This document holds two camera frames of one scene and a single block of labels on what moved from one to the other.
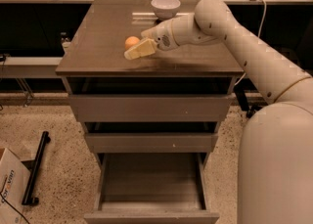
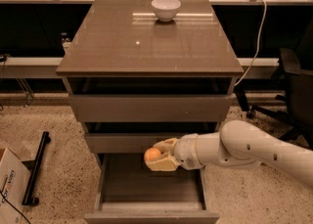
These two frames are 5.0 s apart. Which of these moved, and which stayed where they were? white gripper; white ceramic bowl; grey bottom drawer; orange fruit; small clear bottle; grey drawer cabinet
Moved: orange fruit; white gripper
Stayed: small clear bottle; grey drawer cabinet; grey bottom drawer; white ceramic bowl
